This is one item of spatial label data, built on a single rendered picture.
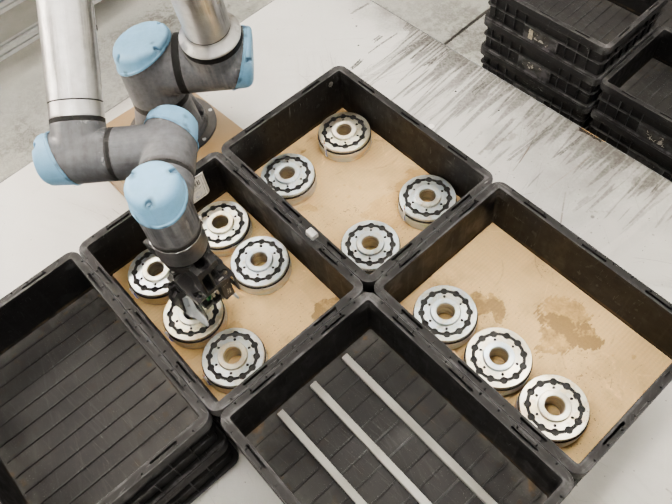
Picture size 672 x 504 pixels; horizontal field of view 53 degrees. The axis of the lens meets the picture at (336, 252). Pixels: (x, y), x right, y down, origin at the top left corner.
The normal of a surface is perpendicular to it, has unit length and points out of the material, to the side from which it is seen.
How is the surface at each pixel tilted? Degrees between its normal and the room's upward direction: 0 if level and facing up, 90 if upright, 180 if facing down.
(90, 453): 0
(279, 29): 0
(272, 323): 0
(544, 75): 90
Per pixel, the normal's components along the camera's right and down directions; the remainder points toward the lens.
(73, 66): 0.37, 0.03
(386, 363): -0.08, -0.52
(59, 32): 0.04, 0.06
